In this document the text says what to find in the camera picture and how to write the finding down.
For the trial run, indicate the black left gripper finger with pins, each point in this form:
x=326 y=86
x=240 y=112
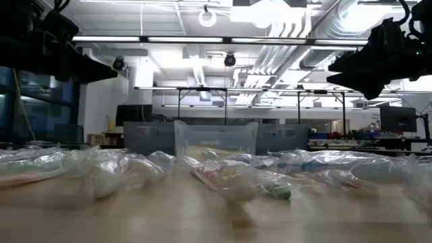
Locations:
x=84 y=64
x=91 y=77

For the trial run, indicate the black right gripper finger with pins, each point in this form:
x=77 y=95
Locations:
x=364 y=84
x=354 y=62

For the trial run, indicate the dark translucent grey bin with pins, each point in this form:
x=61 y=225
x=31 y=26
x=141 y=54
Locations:
x=145 y=138
x=283 y=140

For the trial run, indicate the green white toothbrush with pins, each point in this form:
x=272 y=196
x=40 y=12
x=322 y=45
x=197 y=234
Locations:
x=33 y=155
x=280 y=192
x=27 y=167

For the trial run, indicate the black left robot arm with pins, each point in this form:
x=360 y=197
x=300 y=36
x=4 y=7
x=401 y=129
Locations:
x=17 y=50

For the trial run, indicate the black monitor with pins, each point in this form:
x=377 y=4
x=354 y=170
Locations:
x=398 y=119
x=133 y=115

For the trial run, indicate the yellow bottle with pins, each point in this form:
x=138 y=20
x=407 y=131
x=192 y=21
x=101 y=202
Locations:
x=111 y=126

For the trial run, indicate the dark glass window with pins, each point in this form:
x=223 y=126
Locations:
x=44 y=114

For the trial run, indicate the wooden shelf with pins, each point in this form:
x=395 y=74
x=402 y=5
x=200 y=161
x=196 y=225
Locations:
x=101 y=139

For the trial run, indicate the cluttered background workbench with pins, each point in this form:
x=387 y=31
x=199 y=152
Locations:
x=337 y=143

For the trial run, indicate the black rig light bar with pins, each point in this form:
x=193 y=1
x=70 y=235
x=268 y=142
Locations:
x=185 y=40

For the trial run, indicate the clear plastic bin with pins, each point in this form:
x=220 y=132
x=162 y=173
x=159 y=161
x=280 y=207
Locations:
x=216 y=138

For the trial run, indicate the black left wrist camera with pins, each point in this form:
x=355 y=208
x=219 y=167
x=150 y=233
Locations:
x=60 y=27

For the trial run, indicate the black hanging camera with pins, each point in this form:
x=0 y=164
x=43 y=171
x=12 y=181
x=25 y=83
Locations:
x=118 y=64
x=229 y=60

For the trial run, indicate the black metal frame stand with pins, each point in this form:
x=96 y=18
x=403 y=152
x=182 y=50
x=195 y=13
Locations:
x=320 y=91
x=202 y=89

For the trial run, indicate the silver ventilation duct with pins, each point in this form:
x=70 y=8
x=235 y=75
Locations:
x=337 y=20

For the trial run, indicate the black aluminium table frame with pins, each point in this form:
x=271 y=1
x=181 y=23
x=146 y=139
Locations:
x=371 y=152

